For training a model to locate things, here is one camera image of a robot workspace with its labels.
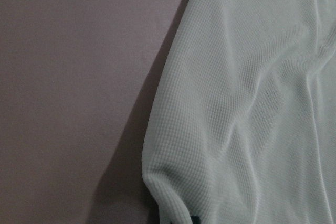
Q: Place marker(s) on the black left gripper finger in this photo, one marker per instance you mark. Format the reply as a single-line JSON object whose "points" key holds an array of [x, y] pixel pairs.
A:
{"points": [[195, 219]]}

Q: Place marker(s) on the olive green long-sleeve shirt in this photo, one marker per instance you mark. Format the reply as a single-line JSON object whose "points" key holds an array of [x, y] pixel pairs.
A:
{"points": [[242, 127]]}

